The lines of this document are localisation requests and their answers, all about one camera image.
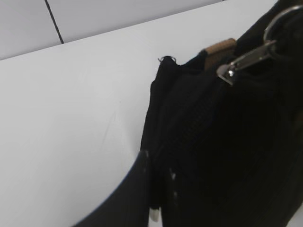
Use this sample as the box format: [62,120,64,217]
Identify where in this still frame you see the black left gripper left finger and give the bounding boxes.
[75,150,160,227]

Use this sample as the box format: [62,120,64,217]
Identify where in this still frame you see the silver zipper pull with ring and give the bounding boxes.
[216,4,303,86]

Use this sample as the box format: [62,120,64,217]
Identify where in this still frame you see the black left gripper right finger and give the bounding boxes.
[163,167,213,227]

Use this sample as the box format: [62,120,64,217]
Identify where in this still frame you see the black tote bag tan handles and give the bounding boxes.
[141,0,303,227]

